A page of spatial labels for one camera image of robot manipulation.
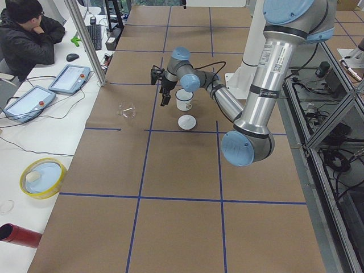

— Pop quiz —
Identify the red cylinder tube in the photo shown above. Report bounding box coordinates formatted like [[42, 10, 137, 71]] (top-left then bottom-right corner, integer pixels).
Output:
[[1, 223, 42, 249]]

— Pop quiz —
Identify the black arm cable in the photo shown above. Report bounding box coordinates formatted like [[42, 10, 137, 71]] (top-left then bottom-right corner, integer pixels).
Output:
[[153, 61, 227, 89]]

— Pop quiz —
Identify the yellow rimmed bowl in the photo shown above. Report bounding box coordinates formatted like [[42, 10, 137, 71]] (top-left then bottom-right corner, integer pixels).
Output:
[[19, 158, 67, 200]]

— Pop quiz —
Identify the aluminium frame post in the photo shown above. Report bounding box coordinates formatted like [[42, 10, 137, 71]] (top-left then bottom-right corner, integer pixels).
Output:
[[64, 0, 106, 86]]

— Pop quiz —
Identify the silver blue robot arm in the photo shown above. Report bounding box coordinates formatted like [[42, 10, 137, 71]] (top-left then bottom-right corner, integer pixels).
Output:
[[151, 1, 337, 167]]

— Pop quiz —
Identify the clear glass dish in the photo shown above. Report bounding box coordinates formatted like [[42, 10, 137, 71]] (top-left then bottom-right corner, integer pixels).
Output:
[[0, 200, 15, 216]]

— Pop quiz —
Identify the black computer mouse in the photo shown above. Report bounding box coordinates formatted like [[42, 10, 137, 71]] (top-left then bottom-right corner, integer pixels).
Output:
[[66, 53, 80, 62]]

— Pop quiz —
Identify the blue teach pendant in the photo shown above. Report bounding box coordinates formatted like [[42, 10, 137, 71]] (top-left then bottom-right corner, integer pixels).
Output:
[[48, 64, 90, 95], [4, 85, 56, 123]]

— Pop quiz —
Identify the near blue teach pendant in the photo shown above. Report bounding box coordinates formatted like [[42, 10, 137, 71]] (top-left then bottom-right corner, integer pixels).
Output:
[[4, 85, 56, 123]]

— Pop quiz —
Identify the green plastic tool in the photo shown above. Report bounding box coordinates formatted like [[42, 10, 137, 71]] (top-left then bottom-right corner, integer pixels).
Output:
[[71, 36, 81, 47]]

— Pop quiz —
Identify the seated person in black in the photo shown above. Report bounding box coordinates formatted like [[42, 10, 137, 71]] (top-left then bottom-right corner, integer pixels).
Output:
[[1, 1, 65, 81]]

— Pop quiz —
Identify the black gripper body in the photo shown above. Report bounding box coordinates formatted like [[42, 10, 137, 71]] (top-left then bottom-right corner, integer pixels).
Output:
[[160, 74, 177, 94]]

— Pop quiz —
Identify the white pedestal column with base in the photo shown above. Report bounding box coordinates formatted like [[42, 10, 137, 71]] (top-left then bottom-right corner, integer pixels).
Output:
[[225, 0, 266, 100]]

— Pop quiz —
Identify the white enamel mug blue rim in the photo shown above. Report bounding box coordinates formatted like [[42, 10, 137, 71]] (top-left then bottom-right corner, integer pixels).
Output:
[[176, 89, 194, 111]]

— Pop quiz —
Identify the black keyboard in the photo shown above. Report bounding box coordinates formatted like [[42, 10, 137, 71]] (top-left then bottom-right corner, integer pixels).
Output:
[[86, 24, 102, 51]]

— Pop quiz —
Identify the far blue teach pendant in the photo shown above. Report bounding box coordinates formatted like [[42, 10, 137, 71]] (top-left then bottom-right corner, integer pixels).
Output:
[[48, 64, 90, 95]]

